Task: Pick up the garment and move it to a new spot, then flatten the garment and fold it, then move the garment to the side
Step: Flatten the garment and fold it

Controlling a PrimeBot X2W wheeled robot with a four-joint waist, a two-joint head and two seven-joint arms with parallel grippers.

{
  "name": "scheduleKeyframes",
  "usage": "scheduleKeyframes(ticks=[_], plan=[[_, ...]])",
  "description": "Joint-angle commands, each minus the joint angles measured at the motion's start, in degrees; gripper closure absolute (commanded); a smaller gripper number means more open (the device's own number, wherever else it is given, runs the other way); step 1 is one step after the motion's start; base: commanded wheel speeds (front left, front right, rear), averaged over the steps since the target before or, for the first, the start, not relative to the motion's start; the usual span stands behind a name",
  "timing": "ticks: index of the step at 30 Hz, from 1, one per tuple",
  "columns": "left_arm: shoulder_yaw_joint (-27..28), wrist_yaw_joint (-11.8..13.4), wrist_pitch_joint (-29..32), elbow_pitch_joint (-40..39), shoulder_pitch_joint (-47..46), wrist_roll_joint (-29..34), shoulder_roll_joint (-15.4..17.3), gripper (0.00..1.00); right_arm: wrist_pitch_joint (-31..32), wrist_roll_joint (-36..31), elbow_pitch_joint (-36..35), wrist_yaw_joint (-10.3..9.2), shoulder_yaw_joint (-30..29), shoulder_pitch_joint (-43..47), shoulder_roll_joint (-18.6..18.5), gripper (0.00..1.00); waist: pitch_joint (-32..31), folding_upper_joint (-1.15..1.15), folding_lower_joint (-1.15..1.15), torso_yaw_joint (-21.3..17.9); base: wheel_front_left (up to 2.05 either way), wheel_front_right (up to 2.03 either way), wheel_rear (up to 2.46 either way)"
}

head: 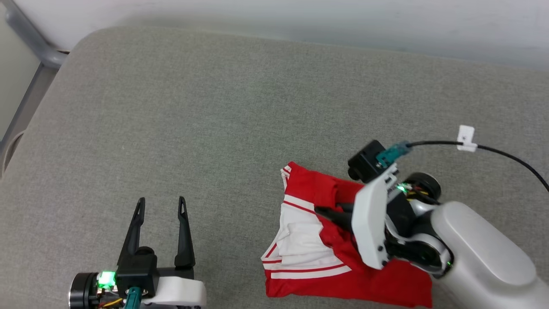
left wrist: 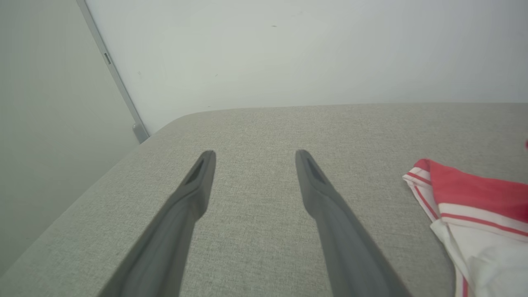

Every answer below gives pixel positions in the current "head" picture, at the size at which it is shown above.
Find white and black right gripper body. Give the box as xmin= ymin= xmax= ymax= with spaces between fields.
xmin=351 ymin=169 xmax=442 ymax=270

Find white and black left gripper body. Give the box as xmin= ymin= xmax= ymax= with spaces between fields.
xmin=69 ymin=267 xmax=207 ymax=309

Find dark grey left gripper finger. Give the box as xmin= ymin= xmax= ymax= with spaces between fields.
xmin=173 ymin=196 xmax=196 ymax=268
xmin=118 ymin=197 xmax=146 ymax=266

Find red and white shorts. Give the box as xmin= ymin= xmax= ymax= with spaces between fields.
xmin=260 ymin=161 xmax=434 ymax=309

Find white cable tag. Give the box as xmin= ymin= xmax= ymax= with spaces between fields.
xmin=456 ymin=125 xmax=478 ymax=153

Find grey metal tube frame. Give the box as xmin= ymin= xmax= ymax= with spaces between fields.
xmin=0 ymin=0 xmax=70 ymax=177

